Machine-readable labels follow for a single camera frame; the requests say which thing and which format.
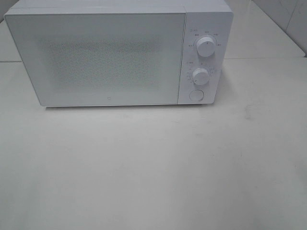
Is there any white microwave door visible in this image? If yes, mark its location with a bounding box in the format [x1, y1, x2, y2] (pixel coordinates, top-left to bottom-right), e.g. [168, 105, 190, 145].
[6, 13, 185, 107]

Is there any white dial knob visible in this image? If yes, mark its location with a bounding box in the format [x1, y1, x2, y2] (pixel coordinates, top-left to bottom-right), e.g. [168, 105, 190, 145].
[192, 68, 210, 85]
[196, 35, 216, 58]

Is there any round white door button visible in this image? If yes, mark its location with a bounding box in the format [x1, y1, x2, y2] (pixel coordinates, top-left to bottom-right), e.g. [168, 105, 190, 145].
[189, 90, 204, 102]

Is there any white microwave oven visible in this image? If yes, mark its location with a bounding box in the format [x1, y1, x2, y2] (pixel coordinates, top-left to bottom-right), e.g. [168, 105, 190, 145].
[4, 0, 234, 106]

